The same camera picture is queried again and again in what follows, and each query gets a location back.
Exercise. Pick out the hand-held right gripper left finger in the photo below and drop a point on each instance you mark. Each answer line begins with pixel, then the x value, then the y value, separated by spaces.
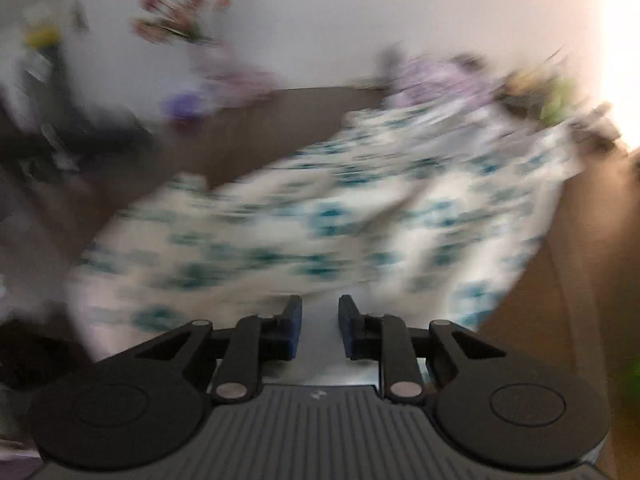
pixel 294 327

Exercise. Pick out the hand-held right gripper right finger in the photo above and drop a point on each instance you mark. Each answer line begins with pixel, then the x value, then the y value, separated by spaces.
pixel 347 327

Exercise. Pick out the white teal-flowered pants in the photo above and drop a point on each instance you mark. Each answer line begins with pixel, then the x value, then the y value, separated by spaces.
pixel 325 210

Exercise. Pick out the purple tissue pack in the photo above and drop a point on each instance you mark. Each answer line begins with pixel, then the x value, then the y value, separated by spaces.
pixel 185 105

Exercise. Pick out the purple floral garment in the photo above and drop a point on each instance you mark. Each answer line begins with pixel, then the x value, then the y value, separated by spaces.
pixel 440 82

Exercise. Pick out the plastic-wrapped vase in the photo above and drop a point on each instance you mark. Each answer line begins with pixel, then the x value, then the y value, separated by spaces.
pixel 215 62

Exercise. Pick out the green spray bottle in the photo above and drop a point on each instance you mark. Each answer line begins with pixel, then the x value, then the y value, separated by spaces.
pixel 557 102

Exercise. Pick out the dried rose bouquet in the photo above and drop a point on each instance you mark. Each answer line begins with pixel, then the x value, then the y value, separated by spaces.
pixel 172 5

